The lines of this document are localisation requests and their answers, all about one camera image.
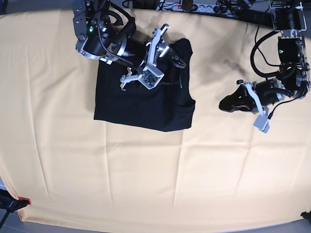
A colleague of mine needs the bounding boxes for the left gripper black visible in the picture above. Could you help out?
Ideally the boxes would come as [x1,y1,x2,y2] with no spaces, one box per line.
[219,80,284,117]

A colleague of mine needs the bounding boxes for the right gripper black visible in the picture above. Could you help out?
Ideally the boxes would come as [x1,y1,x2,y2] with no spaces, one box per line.
[119,24,187,91]

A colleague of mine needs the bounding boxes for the dark navy T-shirt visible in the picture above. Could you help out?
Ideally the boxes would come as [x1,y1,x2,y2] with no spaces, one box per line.
[94,38,195,132]

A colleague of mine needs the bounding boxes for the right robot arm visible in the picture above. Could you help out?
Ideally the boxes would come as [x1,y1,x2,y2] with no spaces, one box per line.
[72,0,186,90]

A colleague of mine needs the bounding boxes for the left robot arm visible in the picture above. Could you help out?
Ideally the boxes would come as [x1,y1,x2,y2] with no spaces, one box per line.
[219,0,311,114]

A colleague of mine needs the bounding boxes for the white power strip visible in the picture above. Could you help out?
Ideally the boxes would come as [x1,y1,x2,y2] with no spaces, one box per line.
[156,0,233,17]

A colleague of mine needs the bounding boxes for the black corner clamp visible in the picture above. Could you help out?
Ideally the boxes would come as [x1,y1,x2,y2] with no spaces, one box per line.
[300,211,311,224]

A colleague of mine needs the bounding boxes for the cream yellow table cloth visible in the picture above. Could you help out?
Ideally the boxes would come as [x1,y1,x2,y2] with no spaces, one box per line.
[0,9,311,233]

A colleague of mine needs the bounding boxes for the red black table clamp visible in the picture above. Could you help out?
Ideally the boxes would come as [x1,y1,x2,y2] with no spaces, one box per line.
[0,189,31,213]

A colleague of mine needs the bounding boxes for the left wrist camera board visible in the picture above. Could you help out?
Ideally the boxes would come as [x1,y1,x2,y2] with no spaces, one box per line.
[253,115,270,133]

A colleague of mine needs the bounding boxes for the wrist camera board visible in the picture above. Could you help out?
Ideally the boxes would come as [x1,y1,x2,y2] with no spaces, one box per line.
[138,65,164,90]
[253,115,270,133]

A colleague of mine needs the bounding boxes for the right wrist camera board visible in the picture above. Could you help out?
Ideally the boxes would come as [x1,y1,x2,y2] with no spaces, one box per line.
[138,65,164,90]

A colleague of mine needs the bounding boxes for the black cable tangle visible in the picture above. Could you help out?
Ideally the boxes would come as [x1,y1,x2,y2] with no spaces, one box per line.
[213,0,251,15]

